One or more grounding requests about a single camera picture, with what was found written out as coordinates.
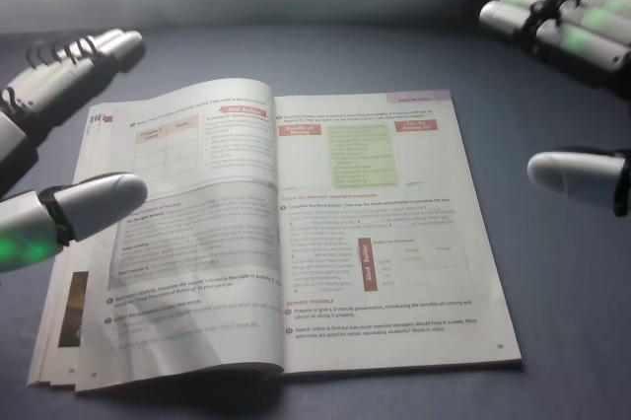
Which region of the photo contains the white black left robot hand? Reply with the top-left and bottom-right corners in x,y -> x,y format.
0,28 -> 149,276

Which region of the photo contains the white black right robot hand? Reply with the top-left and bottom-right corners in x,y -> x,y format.
478,0 -> 631,218

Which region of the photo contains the grey table cloth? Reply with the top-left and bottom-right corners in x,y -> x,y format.
0,20 -> 631,420

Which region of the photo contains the open textbook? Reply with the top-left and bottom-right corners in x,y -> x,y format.
27,77 -> 524,394

